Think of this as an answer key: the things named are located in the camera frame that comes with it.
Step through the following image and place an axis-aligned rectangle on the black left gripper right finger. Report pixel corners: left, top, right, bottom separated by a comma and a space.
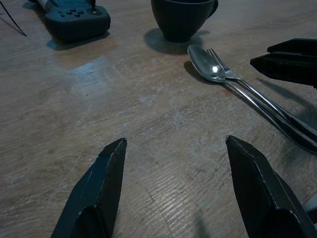
225, 135, 317, 238

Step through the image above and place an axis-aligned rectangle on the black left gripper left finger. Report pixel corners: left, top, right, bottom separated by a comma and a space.
51, 138, 128, 238

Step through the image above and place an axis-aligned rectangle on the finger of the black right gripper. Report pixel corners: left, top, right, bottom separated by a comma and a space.
250, 52, 317, 89
266, 38, 317, 54

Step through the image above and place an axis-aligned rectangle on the silver metal fork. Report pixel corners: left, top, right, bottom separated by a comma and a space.
206, 48, 317, 145

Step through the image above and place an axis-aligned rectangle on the silver metal spoon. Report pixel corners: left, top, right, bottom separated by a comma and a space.
187, 44, 317, 156

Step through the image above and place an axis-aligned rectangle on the dark ceramic cup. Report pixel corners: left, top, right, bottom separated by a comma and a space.
150, 0, 219, 43

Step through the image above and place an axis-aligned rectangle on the black remote controller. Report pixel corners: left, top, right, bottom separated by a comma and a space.
27, 0, 111, 43

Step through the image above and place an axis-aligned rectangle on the thin black cable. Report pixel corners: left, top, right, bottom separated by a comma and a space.
0, 2, 27, 37

